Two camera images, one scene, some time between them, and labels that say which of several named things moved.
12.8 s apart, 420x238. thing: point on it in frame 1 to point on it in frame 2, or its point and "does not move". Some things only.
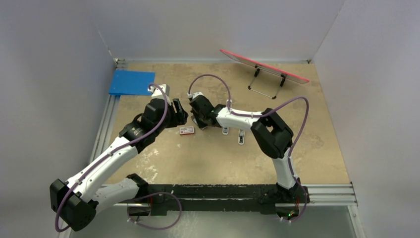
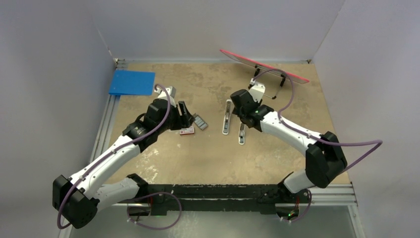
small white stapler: x=241 y=137 does not move
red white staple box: x=186 y=130 does not move
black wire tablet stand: x=283 y=81 does not move
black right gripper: x=201 y=124 to x=236 y=112
